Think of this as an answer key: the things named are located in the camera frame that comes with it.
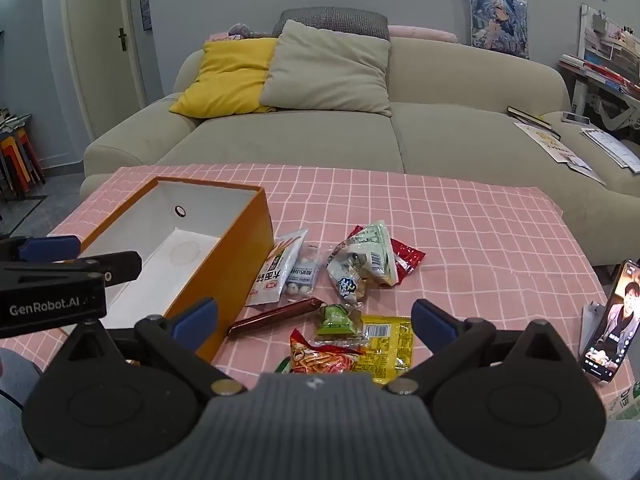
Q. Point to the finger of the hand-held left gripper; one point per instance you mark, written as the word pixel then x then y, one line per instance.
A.
pixel 117 265
pixel 50 248

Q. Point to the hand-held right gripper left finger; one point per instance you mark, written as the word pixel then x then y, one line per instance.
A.
pixel 195 320

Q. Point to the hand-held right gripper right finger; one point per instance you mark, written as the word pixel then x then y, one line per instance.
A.
pixel 432 322

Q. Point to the yellow snack packet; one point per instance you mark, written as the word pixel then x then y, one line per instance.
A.
pixel 387 345

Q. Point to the red white-label snack packet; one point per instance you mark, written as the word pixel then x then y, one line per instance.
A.
pixel 407 260

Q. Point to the orange cardboard box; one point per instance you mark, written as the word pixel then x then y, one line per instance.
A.
pixel 245 260

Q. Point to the dark red snack bar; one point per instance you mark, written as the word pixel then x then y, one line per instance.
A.
pixel 275 316

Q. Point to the white red-label snack packet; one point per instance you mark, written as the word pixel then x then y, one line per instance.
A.
pixel 272 280

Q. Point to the small blue-print clear packet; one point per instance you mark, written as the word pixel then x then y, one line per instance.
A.
pixel 350 287

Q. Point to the green and white snack packet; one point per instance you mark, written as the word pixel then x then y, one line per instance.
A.
pixel 370 250

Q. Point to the green sausage stick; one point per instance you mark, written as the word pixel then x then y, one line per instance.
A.
pixel 283 366

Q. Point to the green label raisin packet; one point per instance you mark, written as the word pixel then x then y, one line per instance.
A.
pixel 332 320

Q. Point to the orange stick snack packet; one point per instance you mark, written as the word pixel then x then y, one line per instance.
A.
pixel 325 357

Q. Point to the clear packet of white candies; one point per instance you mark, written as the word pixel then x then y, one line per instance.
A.
pixel 302 272

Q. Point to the phone on sofa arm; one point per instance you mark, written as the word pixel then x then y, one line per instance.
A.
pixel 575 117

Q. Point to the stack of coloured stools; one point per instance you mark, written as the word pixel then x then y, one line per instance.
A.
pixel 20 160

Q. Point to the pink checkered tablecloth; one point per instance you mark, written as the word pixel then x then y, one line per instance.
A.
pixel 450 220

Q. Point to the smartphone with lit screen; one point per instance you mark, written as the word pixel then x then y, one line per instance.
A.
pixel 615 325

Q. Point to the beige sofa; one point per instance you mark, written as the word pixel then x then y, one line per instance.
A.
pixel 300 145

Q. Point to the yellow-print paper sheets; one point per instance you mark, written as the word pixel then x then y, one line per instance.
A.
pixel 550 147

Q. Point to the green and white paper packet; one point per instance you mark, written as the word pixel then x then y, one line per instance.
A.
pixel 630 402

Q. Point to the yellow pillow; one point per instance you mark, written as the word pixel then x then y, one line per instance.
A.
pixel 225 80

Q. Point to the white door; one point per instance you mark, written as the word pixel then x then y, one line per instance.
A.
pixel 95 35

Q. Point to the black book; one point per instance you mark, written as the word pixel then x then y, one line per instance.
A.
pixel 525 111

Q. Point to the pink flat box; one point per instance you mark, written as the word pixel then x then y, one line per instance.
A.
pixel 222 38

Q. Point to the white printed papers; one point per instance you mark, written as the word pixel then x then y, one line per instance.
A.
pixel 612 147

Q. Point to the grey plush toy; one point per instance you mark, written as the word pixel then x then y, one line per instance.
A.
pixel 247 31

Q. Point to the beige pillow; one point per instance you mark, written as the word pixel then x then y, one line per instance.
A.
pixel 330 70

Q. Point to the pink cushion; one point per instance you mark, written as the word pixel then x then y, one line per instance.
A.
pixel 425 34

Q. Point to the stack of books and magazines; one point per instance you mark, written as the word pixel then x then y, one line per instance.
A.
pixel 600 72

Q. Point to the printed figure cushion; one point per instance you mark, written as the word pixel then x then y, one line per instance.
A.
pixel 500 20

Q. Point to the grey checked pillow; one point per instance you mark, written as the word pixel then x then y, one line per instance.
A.
pixel 335 19

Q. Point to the white desk frame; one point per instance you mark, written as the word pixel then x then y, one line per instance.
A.
pixel 615 110

